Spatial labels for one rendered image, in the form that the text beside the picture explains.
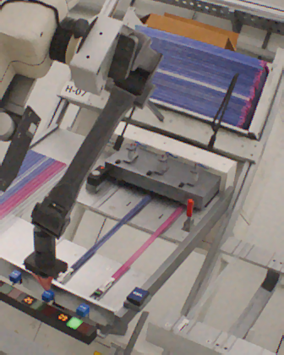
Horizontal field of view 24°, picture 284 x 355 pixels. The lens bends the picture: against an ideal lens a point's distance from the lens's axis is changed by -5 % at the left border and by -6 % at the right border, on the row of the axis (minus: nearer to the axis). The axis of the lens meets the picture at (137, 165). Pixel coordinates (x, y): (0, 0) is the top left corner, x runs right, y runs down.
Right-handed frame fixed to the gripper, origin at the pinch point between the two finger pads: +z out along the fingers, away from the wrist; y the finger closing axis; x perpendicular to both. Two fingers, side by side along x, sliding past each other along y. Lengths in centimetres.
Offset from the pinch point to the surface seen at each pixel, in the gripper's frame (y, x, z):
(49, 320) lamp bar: -5.8, 7.4, 3.5
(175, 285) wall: 26, -151, 129
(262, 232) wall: -8, -181, 97
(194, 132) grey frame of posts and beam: -2, -79, -10
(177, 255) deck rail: -21.7, -32.3, 0.3
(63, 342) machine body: 3.0, -11.5, 35.3
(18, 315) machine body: 21.5, -12.1, 34.6
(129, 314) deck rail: -21.9, -6.0, 2.3
